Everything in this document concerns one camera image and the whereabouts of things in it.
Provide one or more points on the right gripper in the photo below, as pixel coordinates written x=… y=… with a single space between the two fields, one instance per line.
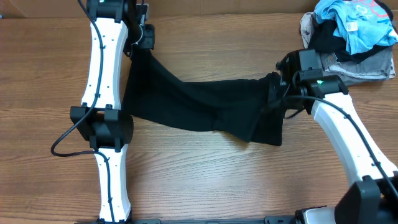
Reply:
x=301 y=107

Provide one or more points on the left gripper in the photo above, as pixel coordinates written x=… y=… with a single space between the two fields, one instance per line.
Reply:
x=147 y=43

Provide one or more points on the black knit garment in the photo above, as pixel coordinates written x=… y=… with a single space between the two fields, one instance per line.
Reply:
x=240 y=107

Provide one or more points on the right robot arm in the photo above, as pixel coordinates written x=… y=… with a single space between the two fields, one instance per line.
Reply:
x=372 y=177

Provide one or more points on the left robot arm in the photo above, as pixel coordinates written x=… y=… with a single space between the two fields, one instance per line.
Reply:
x=117 y=28

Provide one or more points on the cardboard back panel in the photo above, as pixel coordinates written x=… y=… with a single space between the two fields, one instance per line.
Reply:
x=157 y=8

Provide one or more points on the black folded garment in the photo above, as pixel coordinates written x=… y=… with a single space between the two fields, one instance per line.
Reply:
x=323 y=41

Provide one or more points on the beige garment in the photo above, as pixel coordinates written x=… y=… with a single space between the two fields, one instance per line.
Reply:
x=308 y=24

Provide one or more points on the light blue shirt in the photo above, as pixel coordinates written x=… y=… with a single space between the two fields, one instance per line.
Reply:
x=363 y=24

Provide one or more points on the grey folded garment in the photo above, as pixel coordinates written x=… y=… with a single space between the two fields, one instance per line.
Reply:
x=377 y=67

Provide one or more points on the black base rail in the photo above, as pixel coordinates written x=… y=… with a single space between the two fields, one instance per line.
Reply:
x=265 y=220

